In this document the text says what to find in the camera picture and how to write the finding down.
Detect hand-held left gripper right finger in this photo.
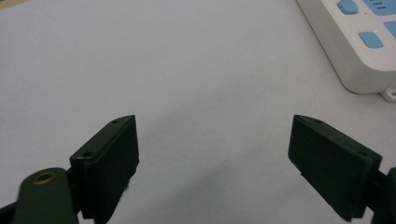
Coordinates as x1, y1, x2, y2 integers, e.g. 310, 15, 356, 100
288, 114, 383, 223

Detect white power strip blue buttons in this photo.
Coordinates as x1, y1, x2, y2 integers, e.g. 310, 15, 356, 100
295, 0, 396, 104

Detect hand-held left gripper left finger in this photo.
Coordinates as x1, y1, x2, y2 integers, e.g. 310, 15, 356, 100
69, 114, 140, 224

